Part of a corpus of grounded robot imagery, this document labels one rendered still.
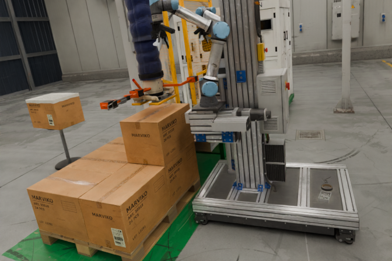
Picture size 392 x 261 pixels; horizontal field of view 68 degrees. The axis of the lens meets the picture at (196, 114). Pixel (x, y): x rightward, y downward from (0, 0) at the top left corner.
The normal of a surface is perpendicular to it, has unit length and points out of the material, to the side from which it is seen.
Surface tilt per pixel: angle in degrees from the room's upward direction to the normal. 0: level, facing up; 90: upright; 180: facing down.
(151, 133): 90
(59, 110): 90
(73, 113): 90
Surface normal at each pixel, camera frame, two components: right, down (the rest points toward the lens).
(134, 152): -0.42, 0.29
